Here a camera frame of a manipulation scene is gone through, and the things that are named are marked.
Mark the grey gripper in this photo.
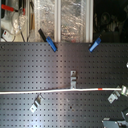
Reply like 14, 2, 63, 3
102, 85, 128, 128

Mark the white cable with red band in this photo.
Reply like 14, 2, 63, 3
0, 86, 124, 96

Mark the right blue clamp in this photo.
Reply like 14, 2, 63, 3
89, 37, 101, 52

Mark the blue clamp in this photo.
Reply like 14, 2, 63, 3
89, 37, 101, 52
38, 29, 57, 52

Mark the lower left metal clip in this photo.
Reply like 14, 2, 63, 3
30, 95, 44, 113

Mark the left blue clamp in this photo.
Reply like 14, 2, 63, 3
38, 29, 57, 52

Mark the black perforated pegboard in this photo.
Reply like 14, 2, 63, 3
0, 43, 128, 128

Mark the upper metal cable clip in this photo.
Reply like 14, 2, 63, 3
70, 71, 77, 89

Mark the red handled tool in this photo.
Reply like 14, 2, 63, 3
1, 4, 25, 15

